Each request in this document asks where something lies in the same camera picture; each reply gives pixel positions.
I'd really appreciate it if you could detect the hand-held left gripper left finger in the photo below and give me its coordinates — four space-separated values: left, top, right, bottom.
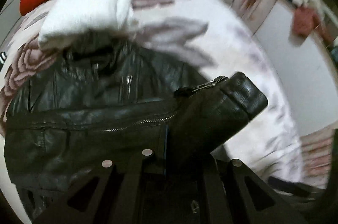
33 125 169 224

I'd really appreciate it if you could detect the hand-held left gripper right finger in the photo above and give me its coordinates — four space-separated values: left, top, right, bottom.
202 157 309 224

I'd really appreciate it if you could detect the black leather jacket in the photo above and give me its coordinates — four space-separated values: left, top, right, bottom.
4 31 268 214

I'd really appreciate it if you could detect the dark cloth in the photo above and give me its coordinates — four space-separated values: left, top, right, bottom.
268 176 328 198

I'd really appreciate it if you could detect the pink patterned cloth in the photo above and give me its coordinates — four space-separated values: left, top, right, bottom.
301 131 336 187

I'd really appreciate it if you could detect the floral printed blanket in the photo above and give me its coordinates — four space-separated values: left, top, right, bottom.
0 0 304 222

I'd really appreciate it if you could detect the pink garment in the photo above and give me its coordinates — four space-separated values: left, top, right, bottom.
290 6 333 42

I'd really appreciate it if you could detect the white folded garment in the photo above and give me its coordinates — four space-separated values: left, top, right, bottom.
38 0 140 51

